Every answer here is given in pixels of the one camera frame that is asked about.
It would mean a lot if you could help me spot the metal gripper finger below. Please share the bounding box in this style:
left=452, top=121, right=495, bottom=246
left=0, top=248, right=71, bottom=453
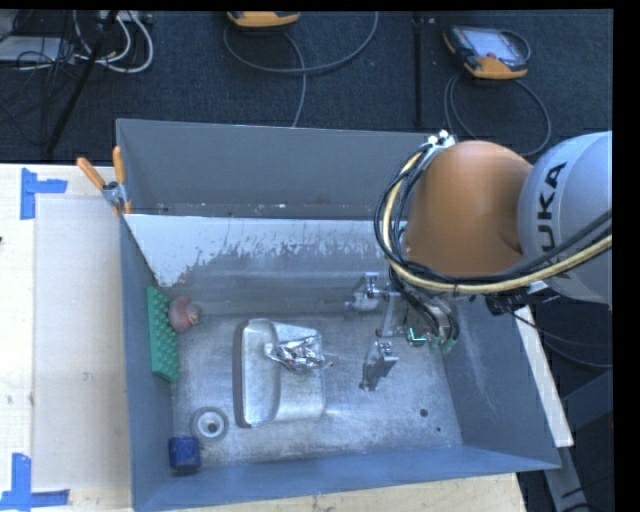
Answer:
left=343, top=272, right=394, bottom=315
left=358, top=339, right=401, bottom=393

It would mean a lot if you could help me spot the grey metal bin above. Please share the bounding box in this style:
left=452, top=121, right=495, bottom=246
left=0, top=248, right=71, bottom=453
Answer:
left=114, top=118, right=562, bottom=512

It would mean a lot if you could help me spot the crumpled silver wrapper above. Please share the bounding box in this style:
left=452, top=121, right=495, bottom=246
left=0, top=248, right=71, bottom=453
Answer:
left=264, top=335, right=335, bottom=376

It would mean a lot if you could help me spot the pink toy fruit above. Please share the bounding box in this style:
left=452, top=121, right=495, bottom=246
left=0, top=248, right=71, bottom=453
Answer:
left=167, top=295, right=203, bottom=333

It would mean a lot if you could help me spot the green studded flat block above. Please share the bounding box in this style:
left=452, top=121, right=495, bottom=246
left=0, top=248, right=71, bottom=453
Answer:
left=145, top=285, right=182, bottom=384

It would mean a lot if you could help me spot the blue cup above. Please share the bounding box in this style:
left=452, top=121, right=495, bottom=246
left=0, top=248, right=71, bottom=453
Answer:
left=167, top=435, right=203, bottom=476

